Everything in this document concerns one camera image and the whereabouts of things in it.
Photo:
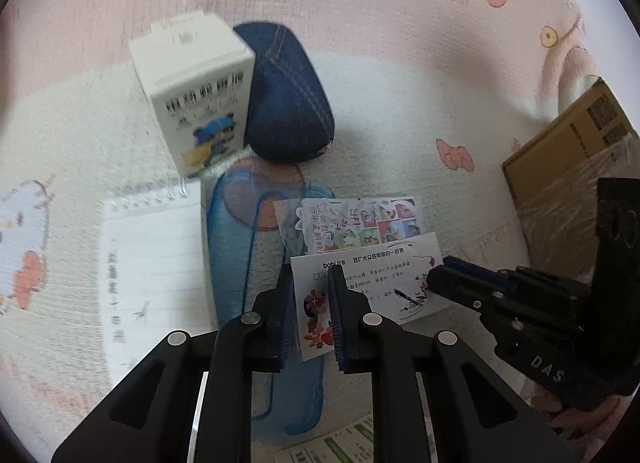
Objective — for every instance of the brown cardboard box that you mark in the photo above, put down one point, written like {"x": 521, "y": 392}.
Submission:
{"x": 555, "y": 183}

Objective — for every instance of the white carton with cartoon print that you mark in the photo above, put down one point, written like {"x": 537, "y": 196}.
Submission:
{"x": 200, "y": 93}

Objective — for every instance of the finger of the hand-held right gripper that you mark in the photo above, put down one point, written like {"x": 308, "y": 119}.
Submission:
{"x": 475, "y": 268}
{"x": 455, "y": 288}

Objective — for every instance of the blue denim pencil case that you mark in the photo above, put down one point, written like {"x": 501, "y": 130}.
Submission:
{"x": 285, "y": 103}

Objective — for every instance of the blue transparent pouch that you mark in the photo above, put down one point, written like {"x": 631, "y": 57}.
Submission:
{"x": 235, "y": 263}

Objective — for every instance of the pink cartoon printed blanket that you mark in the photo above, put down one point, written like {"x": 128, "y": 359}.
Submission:
{"x": 400, "y": 43}

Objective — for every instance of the white spiral notebook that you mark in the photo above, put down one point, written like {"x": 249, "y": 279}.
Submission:
{"x": 150, "y": 268}

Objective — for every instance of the white card with red flowers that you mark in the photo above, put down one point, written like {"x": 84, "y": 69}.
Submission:
{"x": 380, "y": 278}

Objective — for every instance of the colourful sticker sheet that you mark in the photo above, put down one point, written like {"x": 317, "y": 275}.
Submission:
{"x": 370, "y": 223}

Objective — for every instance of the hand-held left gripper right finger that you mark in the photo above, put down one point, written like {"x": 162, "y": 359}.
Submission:
{"x": 341, "y": 338}

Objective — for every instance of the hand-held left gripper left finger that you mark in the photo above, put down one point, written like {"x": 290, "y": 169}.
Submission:
{"x": 284, "y": 333}

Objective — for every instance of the small white green box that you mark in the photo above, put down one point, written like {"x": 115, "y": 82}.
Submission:
{"x": 345, "y": 443}

